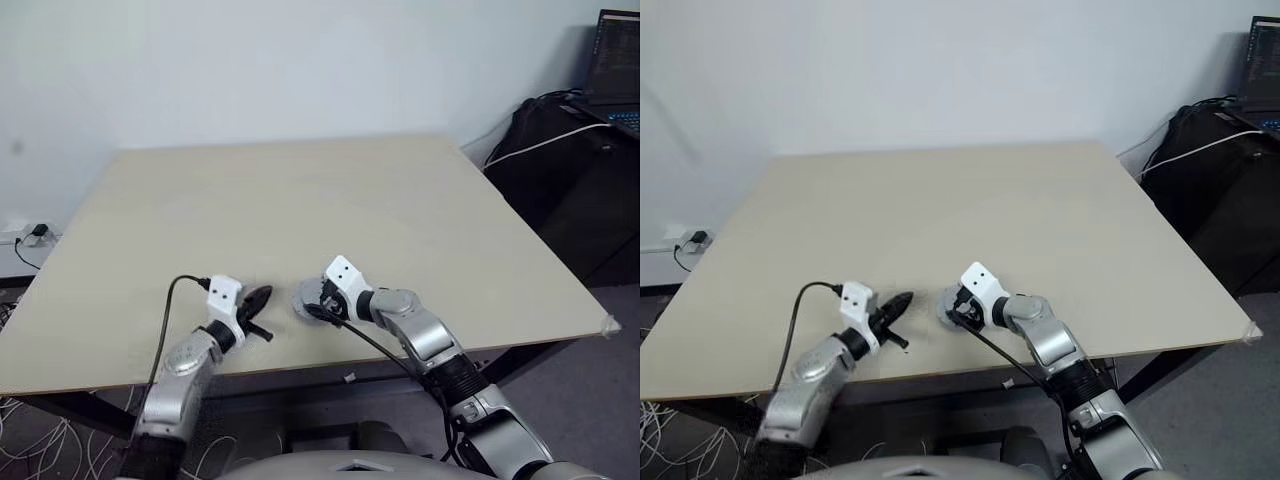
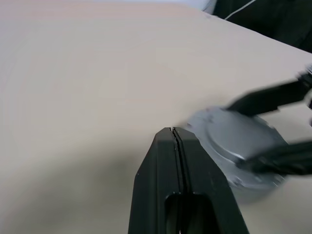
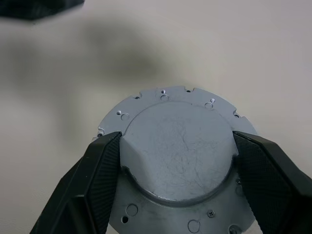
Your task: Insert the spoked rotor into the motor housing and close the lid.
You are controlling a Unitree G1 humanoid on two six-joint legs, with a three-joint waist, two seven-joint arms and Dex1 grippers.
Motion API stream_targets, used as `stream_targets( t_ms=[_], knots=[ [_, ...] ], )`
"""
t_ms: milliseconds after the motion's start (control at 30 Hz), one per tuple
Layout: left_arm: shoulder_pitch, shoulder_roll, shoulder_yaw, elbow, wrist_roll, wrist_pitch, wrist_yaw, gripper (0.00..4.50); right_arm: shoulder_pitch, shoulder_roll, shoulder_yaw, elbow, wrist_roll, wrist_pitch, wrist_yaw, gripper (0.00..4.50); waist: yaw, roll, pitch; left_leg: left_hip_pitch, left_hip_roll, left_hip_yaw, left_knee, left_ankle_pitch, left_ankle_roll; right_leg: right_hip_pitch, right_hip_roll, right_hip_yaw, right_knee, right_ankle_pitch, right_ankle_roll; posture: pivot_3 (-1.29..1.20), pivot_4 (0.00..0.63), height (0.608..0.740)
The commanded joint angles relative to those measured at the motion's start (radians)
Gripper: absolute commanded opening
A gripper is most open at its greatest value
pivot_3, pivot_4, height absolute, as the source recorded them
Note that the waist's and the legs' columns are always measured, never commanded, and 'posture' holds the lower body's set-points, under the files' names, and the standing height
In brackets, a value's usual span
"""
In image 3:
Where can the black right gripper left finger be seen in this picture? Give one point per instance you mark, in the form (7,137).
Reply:
(80,190)

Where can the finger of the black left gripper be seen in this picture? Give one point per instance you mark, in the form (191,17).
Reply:
(31,9)

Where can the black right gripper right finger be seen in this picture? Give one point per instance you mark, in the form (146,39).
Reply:
(273,185)

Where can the grey round motor lid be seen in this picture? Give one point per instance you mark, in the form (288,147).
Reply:
(178,151)

